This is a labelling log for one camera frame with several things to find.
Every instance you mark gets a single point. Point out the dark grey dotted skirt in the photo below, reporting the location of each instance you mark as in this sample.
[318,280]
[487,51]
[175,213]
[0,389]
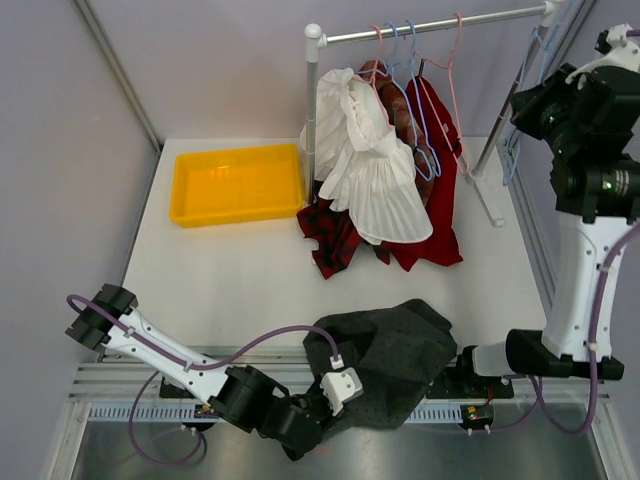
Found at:
[396,352]

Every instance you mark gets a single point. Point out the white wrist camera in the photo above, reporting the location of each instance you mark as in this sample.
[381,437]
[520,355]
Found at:
[341,384]
[618,47]

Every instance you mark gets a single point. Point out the dark red plaid skirt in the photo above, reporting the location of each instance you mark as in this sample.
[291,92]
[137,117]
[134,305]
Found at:
[336,236]

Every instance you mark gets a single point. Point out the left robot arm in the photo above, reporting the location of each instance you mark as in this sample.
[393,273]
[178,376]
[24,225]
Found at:
[244,397]

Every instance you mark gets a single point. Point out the slotted cable duct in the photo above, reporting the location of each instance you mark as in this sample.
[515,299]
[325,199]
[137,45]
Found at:
[174,412]

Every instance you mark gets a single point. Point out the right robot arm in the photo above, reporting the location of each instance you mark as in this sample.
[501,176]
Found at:
[586,117]

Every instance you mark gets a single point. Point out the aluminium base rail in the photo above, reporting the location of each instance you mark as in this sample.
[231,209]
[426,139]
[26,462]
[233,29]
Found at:
[119,377]

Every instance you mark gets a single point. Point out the solid red skirt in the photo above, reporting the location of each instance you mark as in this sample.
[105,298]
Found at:
[441,248]

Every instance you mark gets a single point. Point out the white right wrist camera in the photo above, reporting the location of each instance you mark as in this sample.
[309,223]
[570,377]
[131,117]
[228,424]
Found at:
[618,47]

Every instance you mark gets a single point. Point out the white pleated skirt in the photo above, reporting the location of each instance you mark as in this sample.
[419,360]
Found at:
[365,169]

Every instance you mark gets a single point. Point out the yellow plastic bin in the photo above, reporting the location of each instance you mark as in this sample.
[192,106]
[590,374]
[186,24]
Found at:
[236,185]

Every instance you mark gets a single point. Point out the pink hanger with white skirt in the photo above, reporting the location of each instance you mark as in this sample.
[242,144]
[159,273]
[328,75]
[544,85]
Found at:
[377,70]

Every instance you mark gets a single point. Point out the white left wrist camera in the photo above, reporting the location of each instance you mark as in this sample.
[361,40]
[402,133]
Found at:
[341,384]

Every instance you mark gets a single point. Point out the red beige checked skirt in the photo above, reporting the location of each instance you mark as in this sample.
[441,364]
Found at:
[402,116]

